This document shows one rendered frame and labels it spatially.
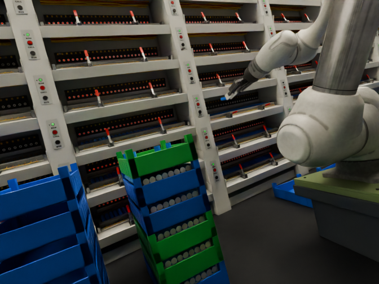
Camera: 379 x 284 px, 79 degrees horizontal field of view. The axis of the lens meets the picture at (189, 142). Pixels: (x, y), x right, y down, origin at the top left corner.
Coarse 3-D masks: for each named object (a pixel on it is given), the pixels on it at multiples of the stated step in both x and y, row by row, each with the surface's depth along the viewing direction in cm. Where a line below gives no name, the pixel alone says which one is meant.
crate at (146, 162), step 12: (180, 144) 78; (192, 144) 68; (120, 156) 87; (132, 156) 61; (144, 156) 62; (156, 156) 64; (168, 156) 65; (180, 156) 66; (192, 156) 68; (120, 168) 87; (132, 168) 61; (144, 168) 62; (156, 168) 63
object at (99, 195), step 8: (136, 152) 125; (200, 152) 126; (104, 160) 118; (112, 160) 120; (200, 160) 126; (88, 168) 115; (96, 168) 117; (104, 168) 119; (112, 168) 120; (88, 176) 115; (96, 176) 115; (104, 176) 114; (112, 176) 118; (120, 176) 107; (88, 184) 112; (96, 184) 106; (104, 184) 107; (112, 184) 107; (120, 184) 105; (88, 192) 103; (96, 192) 103; (104, 192) 102; (112, 192) 103; (120, 192) 105; (88, 200) 98; (96, 200) 100; (104, 200) 102
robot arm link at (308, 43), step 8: (328, 0) 75; (328, 8) 77; (320, 16) 82; (328, 16) 80; (312, 24) 89; (320, 24) 85; (304, 32) 91; (312, 32) 88; (320, 32) 87; (304, 40) 90; (312, 40) 90; (304, 48) 91; (312, 48) 91; (304, 56) 93; (312, 56) 97; (296, 64) 98
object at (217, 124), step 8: (240, 104) 161; (280, 104) 157; (208, 112) 149; (248, 112) 146; (256, 112) 144; (264, 112) 148; (272, 112) 151; (280, 112) 155; (216, 120) 134; (224, 120) 133; (232, 120) 136; (240, 120) 139; (248, 120) 142; (216, 128) 131
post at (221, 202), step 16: (160, 0) 125; (176, 0) 125; (160, 16) 129; (176, 16) 124; (176, 32) 123; (160, 48) 139; (176, 48) 123; (192, 64) 126; (176, 80) 131; (192, 96) 125; (176, 112) 141; (192, 112) 124; (208, 128) 128; (208, 160) 126; (208, 176) 125; (224, 192) 129; (224, 208) 128
